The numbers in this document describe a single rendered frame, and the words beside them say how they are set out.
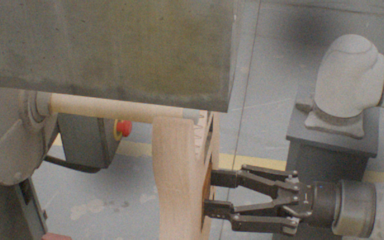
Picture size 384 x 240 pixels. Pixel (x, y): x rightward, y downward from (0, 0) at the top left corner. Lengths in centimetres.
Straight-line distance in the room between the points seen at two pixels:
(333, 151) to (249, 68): 159
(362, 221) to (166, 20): 50
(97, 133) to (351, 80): 74
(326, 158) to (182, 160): 100
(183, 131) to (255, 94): 226
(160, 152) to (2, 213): 51
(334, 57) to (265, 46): 188
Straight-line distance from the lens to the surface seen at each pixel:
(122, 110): 64
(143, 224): 211
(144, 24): 39
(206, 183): 79
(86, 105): 65
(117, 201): 221
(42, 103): 67
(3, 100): 63
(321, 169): 156
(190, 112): 62
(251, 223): 75
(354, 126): 152
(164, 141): 56
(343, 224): 78
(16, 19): 44
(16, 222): 107
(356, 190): 78
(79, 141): 101
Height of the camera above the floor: 165
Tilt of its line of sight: 39 degrees down
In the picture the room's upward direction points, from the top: straight up
